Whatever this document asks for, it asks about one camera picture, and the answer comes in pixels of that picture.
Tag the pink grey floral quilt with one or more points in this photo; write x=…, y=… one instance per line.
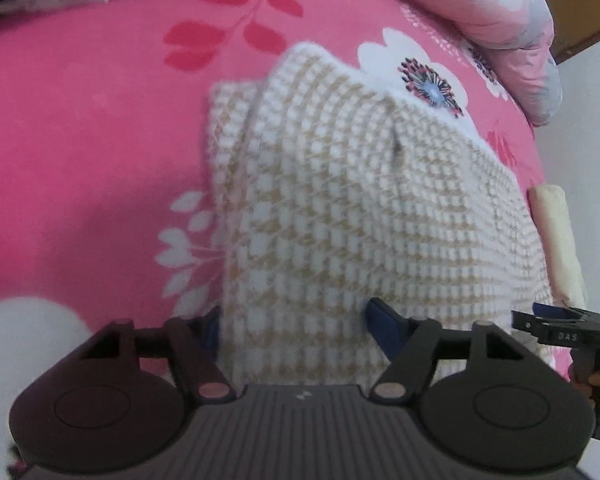
x=480, y=0

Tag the folded beige cloth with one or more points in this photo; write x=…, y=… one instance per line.
x=557, y=240

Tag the pink floral bed sheet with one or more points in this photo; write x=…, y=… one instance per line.
x=90, y=150

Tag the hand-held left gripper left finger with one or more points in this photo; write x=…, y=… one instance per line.
x=210, y=332

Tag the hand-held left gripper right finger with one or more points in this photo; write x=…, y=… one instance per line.
x=385, y=325

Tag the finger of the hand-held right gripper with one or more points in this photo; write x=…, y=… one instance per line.
x=555, y=332
x=552, y=311

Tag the beige checked knit cardigan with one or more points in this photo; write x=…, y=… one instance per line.
x=355, y=200

